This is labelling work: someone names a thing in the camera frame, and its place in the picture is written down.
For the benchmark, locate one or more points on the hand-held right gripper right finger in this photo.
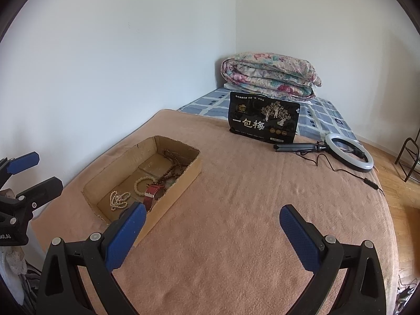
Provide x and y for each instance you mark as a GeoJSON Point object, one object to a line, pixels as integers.
{"type": "Point", "coordinates": [300, 236]}

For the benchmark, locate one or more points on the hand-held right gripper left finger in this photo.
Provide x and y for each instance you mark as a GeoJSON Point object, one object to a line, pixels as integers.
{"type": "Point", "coordinates": [126, 233]}

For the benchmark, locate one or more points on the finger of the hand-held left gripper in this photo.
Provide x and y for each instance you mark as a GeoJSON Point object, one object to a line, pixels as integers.
{"type": "Point", "coordinates": [23, 164]}
{"type": "Point", "coordinates": [42, 190]}

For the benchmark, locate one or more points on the cardboard box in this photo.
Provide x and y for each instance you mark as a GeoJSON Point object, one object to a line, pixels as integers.
{"type": "Point", "coordinates": [177, 197]}

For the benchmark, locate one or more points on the white lace cloth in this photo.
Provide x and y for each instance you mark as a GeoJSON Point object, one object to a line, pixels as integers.
{"type": "Point", "coordinates": [10, 279]}

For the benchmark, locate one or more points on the black tripod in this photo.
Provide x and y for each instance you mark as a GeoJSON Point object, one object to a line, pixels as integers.
{"type": "Point", "coordinates": [292, 147]}

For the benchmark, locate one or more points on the black snack bag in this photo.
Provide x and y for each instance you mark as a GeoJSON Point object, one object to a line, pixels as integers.
{"type": "Point", "coordinates": [262, 121]}

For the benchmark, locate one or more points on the black metal rack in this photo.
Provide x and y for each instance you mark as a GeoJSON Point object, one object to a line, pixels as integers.
{"type": "Point", "coordinates": [401, 151]}

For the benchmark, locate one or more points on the blue checked bedsheet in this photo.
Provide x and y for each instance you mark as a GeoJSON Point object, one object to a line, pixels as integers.
{"type": "Point", "coordinates": [210, 105]}

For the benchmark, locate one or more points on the folded floral quilt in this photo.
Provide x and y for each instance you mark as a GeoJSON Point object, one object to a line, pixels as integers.
{"type": "Point", "coordinates": [272, 75]}

